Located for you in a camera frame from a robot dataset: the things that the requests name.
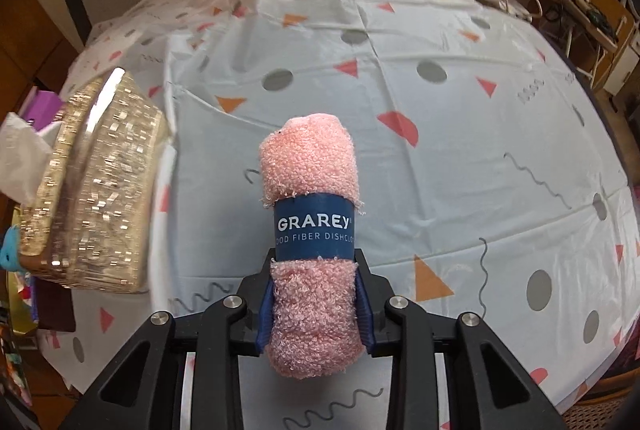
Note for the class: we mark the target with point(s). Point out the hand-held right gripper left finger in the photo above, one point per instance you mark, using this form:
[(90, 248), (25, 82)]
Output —
[(264, 325)]

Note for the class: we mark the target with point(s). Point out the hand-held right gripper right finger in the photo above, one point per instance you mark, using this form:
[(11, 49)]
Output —
[(364, 325)]

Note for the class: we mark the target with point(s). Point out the pink dishcloth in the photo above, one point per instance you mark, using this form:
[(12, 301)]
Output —
[(310, 310)]

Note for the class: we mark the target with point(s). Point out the blue and pink plush toy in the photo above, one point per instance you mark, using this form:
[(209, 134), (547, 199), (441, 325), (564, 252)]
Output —
[(10, 250)]

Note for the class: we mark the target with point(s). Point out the printed plastic tablecloth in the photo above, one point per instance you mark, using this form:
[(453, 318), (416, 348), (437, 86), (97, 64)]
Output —
[(425, 135)]

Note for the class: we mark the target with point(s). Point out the ornate gold tissue box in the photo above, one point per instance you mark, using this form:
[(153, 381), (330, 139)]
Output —
[(100, 190)]

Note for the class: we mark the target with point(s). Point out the white facial tissue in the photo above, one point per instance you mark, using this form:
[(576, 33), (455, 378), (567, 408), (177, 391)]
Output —
[(22, 155)]

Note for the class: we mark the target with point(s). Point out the purple tissue carton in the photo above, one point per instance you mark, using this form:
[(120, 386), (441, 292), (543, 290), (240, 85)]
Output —
[(42, 108)]

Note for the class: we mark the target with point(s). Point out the wooden wardrobe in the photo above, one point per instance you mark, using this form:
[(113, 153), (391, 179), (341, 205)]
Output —
[(30, 45)]

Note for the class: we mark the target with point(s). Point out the white small cabinet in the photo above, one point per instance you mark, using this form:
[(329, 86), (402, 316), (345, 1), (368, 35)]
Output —
[(625, 60)]

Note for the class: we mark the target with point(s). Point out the black chair back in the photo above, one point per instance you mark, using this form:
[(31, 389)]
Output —
[(75, 0)]

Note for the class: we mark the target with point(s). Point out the tray with tools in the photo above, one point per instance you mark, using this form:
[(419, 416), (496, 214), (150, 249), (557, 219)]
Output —
[(592, 18)]

